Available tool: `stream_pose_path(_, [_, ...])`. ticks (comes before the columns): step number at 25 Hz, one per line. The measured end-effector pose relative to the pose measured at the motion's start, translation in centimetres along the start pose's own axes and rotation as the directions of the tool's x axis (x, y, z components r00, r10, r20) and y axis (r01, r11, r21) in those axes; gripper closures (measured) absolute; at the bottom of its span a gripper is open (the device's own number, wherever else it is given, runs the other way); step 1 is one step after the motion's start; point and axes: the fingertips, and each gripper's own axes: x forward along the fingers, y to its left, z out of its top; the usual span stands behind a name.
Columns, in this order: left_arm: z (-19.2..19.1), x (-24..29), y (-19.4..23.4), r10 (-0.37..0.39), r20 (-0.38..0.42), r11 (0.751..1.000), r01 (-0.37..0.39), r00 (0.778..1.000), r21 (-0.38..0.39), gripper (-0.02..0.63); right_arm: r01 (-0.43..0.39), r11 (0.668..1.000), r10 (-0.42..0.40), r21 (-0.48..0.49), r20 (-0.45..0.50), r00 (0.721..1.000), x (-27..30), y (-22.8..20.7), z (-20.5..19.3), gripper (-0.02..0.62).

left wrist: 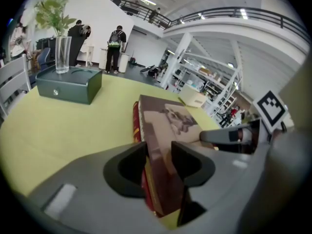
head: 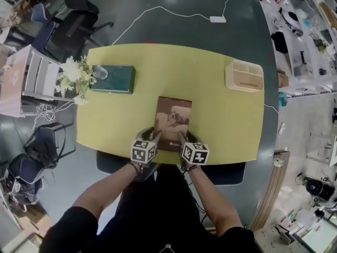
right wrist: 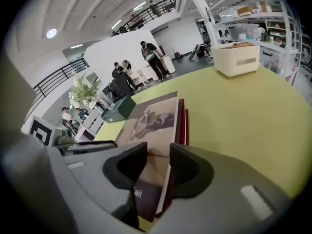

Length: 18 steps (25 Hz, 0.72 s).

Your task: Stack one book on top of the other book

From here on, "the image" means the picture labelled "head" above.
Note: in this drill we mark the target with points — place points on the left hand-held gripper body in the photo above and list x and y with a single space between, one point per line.
143 150

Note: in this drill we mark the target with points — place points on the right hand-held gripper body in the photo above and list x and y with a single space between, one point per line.
196 153

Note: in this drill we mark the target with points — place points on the brown book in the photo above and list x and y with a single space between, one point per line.
172 120

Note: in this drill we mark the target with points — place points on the dark green book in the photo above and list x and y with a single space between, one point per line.
118 79

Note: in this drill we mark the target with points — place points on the person's left forearm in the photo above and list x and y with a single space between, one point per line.
105 194

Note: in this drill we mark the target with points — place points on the person's right forearm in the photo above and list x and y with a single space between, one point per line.
210 199

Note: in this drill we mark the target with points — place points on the person's black shirt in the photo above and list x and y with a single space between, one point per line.
163 215

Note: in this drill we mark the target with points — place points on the clear glass vase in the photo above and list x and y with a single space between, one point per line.
100 72

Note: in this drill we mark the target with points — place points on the light wooden desk organizer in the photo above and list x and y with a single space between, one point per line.
245 75

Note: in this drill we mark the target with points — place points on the wooden plank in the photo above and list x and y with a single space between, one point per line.
273 188

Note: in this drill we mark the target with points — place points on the white flower bouquet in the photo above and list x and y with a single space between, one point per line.
72 75

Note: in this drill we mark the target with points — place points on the teal container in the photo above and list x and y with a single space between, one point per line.
283 99

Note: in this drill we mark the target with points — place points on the brown cardboard box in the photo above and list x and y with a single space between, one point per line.
282 79

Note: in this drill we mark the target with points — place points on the dark blue backpack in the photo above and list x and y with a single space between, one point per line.
25 175

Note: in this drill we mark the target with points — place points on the white shelf rack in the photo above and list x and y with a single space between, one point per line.
42 74

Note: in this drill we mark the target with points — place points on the white power strip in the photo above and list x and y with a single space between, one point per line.
218 19

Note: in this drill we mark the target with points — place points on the black office chair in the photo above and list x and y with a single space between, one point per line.
76 28

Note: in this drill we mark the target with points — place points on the pink patterned box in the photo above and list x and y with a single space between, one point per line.
13 80

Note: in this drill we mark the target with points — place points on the blue chair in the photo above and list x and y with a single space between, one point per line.
43 28

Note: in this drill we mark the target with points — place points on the white storage shelving unit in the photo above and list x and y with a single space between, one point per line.
302 35

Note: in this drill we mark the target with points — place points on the black metal frame stool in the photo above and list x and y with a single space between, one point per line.
50 141

